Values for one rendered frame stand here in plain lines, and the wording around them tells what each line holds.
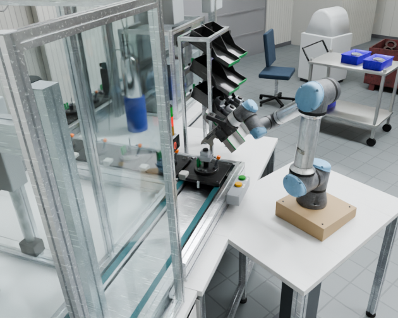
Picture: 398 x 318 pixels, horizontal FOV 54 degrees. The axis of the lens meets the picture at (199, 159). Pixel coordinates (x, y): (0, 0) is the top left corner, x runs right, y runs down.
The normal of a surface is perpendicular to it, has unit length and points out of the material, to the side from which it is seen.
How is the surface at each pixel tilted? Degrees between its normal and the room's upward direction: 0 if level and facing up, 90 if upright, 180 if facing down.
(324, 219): 5
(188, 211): 0
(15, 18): 90
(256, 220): 0
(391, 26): 90
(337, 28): 80
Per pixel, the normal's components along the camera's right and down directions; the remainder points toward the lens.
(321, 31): -0.80, 0.31
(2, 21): 0.64, 0.35
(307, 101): -0.74, 0.16
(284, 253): -0.04, -0.88
